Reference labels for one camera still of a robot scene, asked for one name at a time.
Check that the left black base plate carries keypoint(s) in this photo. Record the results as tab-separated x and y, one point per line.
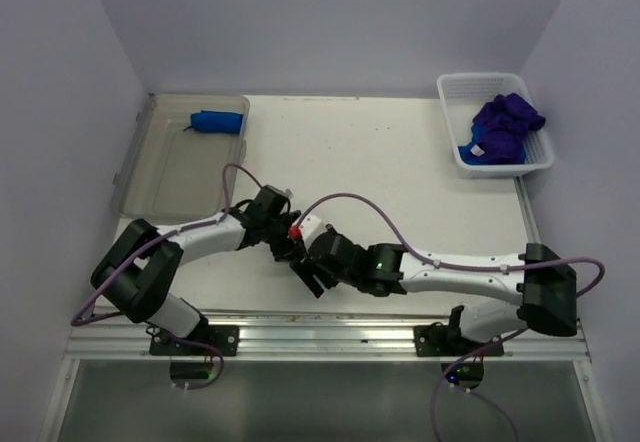
224	338

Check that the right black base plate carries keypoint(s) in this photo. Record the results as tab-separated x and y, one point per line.
435	342

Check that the purple towel in basket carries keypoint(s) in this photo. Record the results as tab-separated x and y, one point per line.
510	112

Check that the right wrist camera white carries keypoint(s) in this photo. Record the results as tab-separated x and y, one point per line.
307	229

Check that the blue towel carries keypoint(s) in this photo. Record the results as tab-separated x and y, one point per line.
215	122
493	147

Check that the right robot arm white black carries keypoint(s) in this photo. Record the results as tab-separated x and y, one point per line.
534	290

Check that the white plastic basket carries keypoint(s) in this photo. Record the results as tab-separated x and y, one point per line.
462	95

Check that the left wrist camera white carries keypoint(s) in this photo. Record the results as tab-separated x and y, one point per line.
286	192

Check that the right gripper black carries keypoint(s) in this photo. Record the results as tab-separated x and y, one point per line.
307	269

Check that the blue towel in basket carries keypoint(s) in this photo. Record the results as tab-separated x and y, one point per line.
493	147

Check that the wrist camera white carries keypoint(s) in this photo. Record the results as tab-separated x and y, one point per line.
286	192
307	229

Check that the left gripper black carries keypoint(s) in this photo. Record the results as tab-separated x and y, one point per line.
283	250

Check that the aluminium rail frame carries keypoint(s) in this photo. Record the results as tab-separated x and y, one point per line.
280	320

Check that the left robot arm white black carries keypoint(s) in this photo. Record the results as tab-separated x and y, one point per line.
137	272

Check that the clear plastic bin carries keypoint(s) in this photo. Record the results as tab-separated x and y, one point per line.
173	173

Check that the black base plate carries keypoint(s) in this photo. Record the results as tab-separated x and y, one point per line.
224	338
435	342

